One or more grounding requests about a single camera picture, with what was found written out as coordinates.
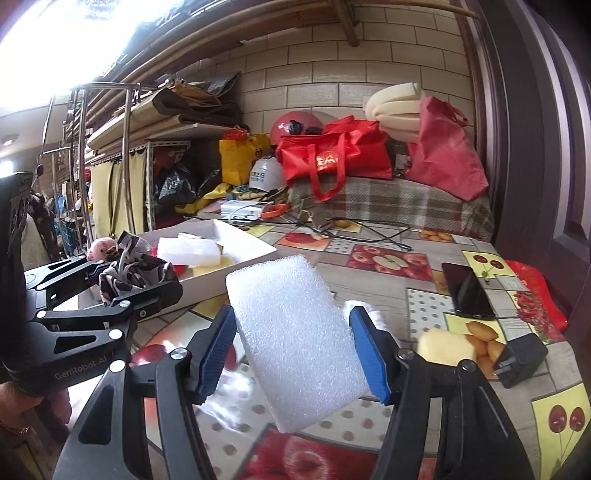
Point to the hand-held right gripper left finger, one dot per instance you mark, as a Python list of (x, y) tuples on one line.
[(217, 350)]

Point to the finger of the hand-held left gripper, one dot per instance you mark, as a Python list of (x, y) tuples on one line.
[(152, 297), (60, 274)]

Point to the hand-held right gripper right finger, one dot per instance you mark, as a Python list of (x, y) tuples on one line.
[(369, 355)]

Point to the camouflage print face mask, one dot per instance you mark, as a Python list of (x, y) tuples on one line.
[(138, 272)]

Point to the pink plush toy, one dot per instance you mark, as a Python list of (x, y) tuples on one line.
[(99, 249)]

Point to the white foam block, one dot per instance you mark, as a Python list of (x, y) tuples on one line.
[(187, 251), (295, 341)]

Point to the white cardboard box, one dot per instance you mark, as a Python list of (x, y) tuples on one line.
[(244, 240)]

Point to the person's left forearm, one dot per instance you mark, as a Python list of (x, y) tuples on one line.
[(11, 443)]

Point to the person's left hand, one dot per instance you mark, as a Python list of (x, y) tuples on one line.
[(16, 404)]

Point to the yellow square sponge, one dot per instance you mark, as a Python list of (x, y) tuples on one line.
[(217, 266)]

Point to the yellow hexagonal sponge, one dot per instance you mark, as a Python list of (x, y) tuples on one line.
[(443, 346)]

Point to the fruit print tablecloth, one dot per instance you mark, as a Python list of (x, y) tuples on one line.
[(425, 304)]

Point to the yellow curtain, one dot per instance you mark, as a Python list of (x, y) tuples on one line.
[(106, 198)]

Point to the black plastic bag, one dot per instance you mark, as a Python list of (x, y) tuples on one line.
[(173, 184)]

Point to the black smartphone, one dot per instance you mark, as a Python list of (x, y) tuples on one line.
[(468, 290)]

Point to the metal rack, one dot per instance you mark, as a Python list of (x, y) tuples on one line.
[(127, 138)]

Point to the plaid cloth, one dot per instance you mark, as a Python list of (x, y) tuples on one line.
[(406, 207)]

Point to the black charger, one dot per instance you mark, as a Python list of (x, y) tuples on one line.
[(521, 360)]

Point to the yellow plastic bag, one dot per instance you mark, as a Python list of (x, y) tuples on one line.
[(235, 159)]

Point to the white helmet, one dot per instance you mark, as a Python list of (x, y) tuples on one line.
[(265, 173)]

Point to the wooden shelf board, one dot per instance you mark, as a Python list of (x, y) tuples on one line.
[(138, 120)]

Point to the red patterned cloth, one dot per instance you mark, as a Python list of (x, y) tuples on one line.
[(535, 290)]

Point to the plain red fabric bag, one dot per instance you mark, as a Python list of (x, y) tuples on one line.
[(443, 152)]

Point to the red helmet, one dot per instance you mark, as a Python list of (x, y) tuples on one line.
[(288, 124)]

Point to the stack of cream foam sheets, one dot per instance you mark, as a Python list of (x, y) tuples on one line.
[(392, 113)]

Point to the brown door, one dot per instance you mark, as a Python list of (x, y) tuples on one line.
[(554, 161)]

